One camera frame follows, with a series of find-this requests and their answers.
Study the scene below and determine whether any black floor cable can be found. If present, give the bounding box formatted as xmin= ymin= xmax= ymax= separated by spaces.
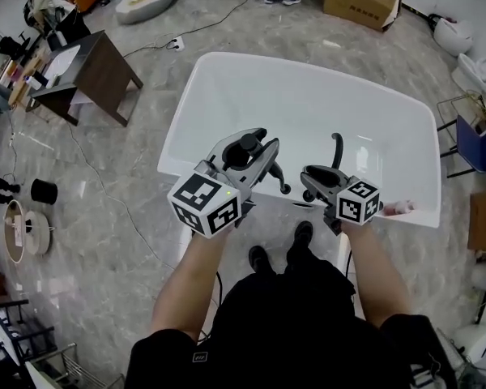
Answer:
xmin=123 ymin=0 xmax=254 ymax=58

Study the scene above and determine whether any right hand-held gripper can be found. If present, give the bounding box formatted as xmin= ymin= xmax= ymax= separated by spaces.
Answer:
xmin=300 ymin=165 xmax=384 ymax=237

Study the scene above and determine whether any pink bottle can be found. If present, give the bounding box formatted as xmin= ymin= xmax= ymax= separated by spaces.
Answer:
xmin=382 ymin=199 xmax=417 ymax=217

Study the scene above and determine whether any person's left forearm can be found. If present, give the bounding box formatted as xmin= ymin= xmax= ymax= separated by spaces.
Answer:
xmin=150 ymin=228 xmax=228 ymax=343

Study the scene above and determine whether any silver wire rack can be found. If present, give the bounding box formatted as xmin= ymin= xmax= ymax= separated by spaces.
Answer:
xmin=23 ymin=342 xmax=125 ymax=389

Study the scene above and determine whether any grey beanbag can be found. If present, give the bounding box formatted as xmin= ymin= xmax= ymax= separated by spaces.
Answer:
xmin=114 ymin=0 xmax=180 ymax=26

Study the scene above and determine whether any dark wooden vanity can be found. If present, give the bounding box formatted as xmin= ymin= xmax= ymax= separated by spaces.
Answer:
xmin=25 ymin=29 xmax=144 ymax=129

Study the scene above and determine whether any white egg-shaped toilet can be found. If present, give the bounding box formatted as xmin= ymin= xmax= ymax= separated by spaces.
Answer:
xmin=433 ymin=14 xmax=475 ymax=58

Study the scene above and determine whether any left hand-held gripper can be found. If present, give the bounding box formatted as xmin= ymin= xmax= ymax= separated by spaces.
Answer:
xmin=166 ymin=126 xmax=281 ymax=240

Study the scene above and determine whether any blue chair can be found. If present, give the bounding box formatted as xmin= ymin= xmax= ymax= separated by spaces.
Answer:
xmin=437 ymin=114 xmax=486 ymax=180

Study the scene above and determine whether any black curved faucet spout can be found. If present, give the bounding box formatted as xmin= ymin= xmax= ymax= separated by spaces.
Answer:
xmin=302 ymin=132 xmax=346 ymax=203

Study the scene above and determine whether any person's left black shoe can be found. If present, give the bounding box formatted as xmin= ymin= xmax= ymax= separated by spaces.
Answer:
xmin=248 ymin=245 xmax=275 ymax=276

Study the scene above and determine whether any person's black clothing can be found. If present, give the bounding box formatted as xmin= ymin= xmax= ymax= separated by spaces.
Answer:
xmin=125 ymin=253 xmax=459 ymax=389

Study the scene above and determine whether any person's right forearm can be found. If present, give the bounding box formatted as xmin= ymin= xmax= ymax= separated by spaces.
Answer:
xmin=339 ymin=220 xmax=412 ymax=328

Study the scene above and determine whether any round white basin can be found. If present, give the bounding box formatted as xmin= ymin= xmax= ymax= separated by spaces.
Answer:
xmin=23 ymin=210 xmax=56 ymax=256

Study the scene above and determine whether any white bathtub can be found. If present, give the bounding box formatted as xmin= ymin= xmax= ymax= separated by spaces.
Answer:
xmin=157 ymin=51 xmax=443 ymax=230

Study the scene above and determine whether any black metal rack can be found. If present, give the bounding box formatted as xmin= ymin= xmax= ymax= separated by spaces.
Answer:
xmin=0 ymin=297 xmax=56 ymax=365

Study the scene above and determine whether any gold wire chair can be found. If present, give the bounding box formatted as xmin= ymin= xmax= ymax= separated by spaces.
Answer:
xmin=436 ymin=90 xmax=486 ymax=138

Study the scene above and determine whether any round beige disc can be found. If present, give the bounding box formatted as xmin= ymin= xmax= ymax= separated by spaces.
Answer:
xmin=3 ymin=198 xmax=28 ymax=264

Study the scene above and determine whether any white smart toilet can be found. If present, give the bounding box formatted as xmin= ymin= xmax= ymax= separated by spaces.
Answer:
xmin=454 ymin=322 xmax=486 ymax=374

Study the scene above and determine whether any grey floor cable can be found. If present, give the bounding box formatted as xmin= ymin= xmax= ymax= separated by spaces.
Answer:
xmin=64 ymin=122 xmax=177 ymax=273

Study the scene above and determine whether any white sink basin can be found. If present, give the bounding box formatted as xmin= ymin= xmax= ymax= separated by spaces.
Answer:
xmin=44 ymin=43 xmax=83 ymax=79

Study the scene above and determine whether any person's black shoe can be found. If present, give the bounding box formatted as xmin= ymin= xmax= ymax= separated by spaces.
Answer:
xmin=248 ymin=245 xmax=275 ymax=276
xmin=292 ymin=220 xmax=315 ymax=251

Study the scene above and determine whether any person's right black shoe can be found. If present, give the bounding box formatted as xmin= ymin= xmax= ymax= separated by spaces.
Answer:
xmin=292 ymin=220 xmax=315 ymax=251

